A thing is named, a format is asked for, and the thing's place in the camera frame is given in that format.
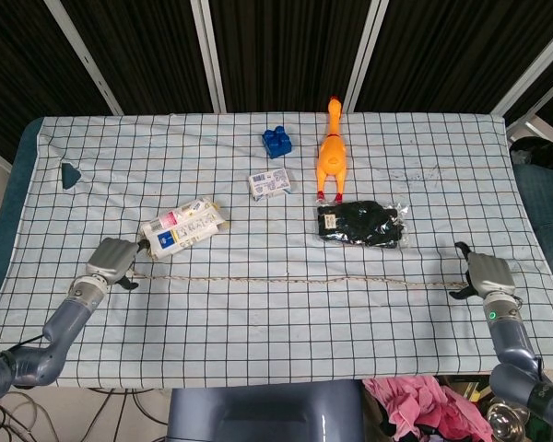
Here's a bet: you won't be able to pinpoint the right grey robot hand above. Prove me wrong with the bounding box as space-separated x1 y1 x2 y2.
448 240 517 300

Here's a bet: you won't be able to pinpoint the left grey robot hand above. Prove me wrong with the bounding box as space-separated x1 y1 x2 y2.
85 238 147 291

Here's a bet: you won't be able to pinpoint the beige braided rope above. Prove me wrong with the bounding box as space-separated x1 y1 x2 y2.
129 272 473 292

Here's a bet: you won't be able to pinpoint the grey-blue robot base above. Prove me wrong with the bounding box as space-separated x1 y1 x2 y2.
166 379 368 442

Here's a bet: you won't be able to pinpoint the white snack packet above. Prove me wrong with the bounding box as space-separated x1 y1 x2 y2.
139 196 232 262

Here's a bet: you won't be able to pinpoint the teal table edge padding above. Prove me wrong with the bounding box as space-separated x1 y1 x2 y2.
0 117 45 329

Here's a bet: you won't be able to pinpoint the black gloves in plastic bag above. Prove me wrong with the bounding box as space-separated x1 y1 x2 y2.
316 200 410 250

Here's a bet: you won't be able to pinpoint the metal bowl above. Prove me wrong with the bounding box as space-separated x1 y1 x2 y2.
486 399 531 441

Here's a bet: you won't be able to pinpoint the pink cloth pile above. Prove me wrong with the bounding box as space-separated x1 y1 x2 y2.
362 375 495 442

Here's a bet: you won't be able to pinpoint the blue checked tablecloth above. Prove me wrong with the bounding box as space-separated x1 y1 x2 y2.
0 111 553 390

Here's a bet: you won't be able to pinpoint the small white printed box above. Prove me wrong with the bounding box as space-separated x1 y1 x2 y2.
248 168 293 202

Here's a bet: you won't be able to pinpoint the orange rubber chicken toy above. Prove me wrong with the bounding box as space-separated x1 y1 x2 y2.
315 96 348 204

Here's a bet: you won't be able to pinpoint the blue toy building block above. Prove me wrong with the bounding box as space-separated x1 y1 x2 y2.
263 127 294 160

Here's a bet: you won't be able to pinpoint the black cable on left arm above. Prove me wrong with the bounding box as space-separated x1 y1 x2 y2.
0 334 47 406

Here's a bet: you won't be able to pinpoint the floor cables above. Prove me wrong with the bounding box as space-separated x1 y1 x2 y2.
0 385 171 442

